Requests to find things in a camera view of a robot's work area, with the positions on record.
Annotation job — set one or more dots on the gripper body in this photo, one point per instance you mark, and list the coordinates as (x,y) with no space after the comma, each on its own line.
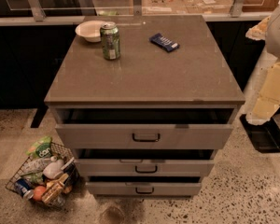
(279,34)

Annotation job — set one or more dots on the grey bottom drawer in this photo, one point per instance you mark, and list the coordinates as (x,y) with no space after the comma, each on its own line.
(144,185)

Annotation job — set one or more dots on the grey drawer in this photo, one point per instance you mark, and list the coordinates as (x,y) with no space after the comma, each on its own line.
(170,128)
(144,185)
(144,162)

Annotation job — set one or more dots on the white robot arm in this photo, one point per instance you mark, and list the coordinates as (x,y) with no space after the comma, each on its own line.
(268,100)

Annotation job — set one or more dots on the grey drawer cabinet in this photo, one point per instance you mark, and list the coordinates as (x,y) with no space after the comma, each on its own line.
(193,76)

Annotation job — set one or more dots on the grey top drawer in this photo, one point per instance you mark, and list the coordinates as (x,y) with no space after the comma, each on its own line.
(170,128)

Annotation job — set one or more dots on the grey middle drawer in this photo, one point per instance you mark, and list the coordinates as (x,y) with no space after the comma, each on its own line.
(144,162)

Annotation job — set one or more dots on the blue snack packet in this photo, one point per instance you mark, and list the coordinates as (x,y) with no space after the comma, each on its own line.
(163,42)

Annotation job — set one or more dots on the cardboard box left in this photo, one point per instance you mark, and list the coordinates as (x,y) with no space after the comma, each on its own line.
(163,7)

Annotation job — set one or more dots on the green soda can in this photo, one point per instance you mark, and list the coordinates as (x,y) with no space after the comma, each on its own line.
(110,40)

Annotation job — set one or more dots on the white bowl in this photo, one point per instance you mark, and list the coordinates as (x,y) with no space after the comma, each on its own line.
(90,30)

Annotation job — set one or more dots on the white plastic bottle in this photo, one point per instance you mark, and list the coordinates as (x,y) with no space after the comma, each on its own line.
(54,169)

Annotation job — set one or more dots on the green chip bag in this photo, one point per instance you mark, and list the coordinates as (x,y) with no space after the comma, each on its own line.
(40,148)

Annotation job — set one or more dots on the brown snack box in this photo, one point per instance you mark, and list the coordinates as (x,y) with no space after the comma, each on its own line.
(55,189)

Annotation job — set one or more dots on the clear plastic water bottle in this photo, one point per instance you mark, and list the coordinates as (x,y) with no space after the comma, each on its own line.
(38,165)

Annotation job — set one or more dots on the orange fruit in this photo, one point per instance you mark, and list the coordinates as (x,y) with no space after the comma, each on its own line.
(38,192)

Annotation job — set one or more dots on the blue soda can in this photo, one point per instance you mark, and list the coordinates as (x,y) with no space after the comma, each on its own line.
(23,188)

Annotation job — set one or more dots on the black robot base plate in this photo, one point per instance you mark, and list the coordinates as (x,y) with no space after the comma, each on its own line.
(265,138)

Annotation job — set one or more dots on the black wire basket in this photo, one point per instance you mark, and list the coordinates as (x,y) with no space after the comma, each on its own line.
(38,179)

